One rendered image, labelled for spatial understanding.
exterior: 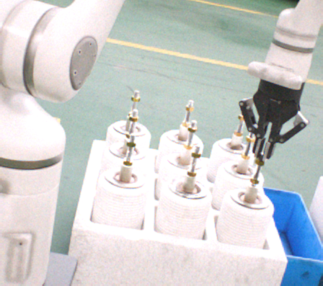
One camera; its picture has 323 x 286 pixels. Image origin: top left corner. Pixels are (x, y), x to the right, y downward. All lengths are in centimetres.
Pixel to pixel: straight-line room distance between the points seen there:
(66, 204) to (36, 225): 84
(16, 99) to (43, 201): 11
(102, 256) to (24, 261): 45
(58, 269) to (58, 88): 28
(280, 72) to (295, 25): 8
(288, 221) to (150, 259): 55
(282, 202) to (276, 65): 59
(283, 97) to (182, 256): 33
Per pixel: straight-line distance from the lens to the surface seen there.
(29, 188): 64
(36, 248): 69
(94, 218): 114
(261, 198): 116
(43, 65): 57
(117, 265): 112
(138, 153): 122
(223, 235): 115
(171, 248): 110
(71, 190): 157
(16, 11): 60
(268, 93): 104
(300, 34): 101
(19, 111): 64
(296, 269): 130
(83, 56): 59
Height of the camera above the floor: 76
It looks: 22 degrees down
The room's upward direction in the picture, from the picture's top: 12 degrees clockwise
